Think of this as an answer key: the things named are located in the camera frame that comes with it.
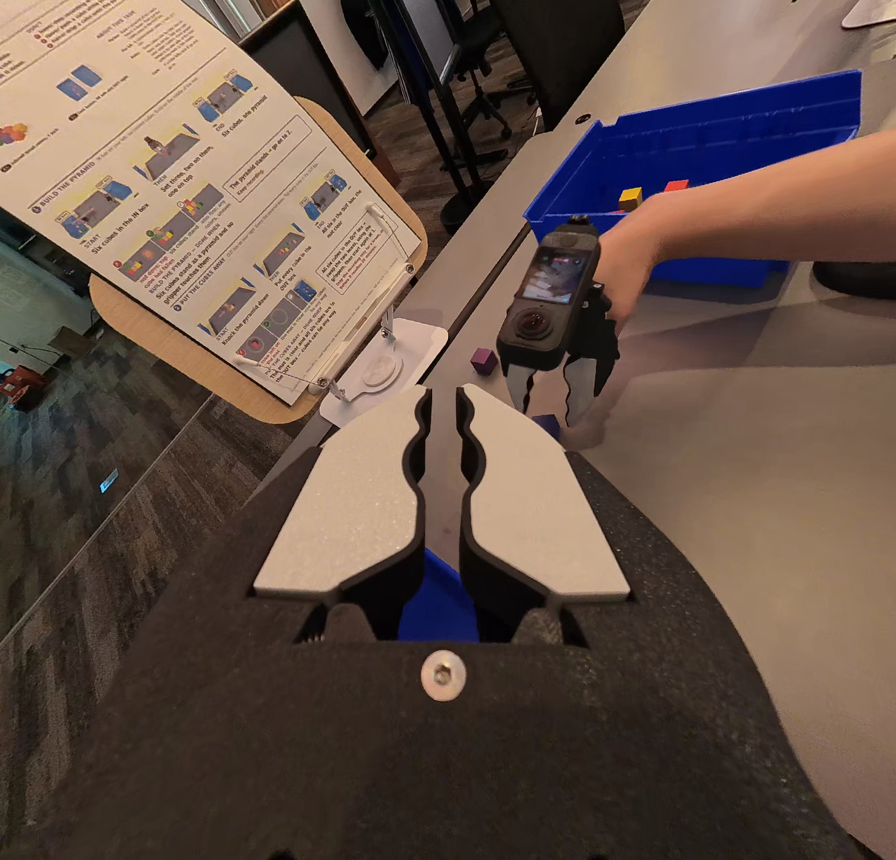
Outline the person's right forearm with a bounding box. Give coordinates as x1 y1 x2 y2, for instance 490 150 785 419
651 128 896 274

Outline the red floor machine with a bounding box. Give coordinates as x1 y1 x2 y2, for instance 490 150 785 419
0 366 46 409

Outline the printed instruction sheet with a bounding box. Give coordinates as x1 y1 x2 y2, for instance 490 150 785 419
0 0 422 407

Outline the black floor lamp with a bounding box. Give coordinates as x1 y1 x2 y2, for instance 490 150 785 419
353 0 485 234

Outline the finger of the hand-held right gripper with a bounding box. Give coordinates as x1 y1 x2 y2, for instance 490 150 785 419
563 356 598 427
505 363 537 415

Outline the black rounded pad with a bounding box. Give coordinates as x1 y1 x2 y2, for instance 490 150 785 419
812 261 896 300

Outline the grey panel on wheeled stand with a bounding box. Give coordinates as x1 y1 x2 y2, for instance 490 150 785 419
381 0 491 196

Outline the black office chair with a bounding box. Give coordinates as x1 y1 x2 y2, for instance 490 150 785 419
476 0 625 133
448 6 517 141

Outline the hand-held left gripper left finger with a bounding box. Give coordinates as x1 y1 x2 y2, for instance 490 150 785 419
252 384 434 605

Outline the blue plastic bin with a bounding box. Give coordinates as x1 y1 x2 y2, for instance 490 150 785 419
524 69 863 288
398 548 480 643

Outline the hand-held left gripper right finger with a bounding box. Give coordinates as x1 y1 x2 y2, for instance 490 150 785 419
455 383 632 605

